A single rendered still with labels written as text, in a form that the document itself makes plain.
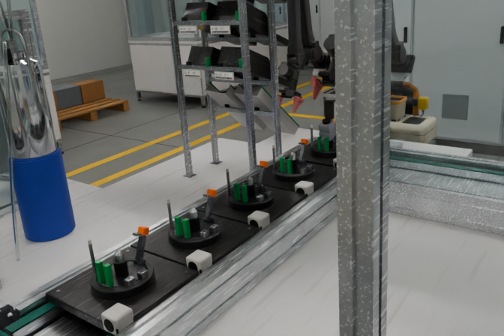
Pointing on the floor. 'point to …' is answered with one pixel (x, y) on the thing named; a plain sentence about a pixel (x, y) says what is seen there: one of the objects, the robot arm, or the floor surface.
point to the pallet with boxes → (84, 100)
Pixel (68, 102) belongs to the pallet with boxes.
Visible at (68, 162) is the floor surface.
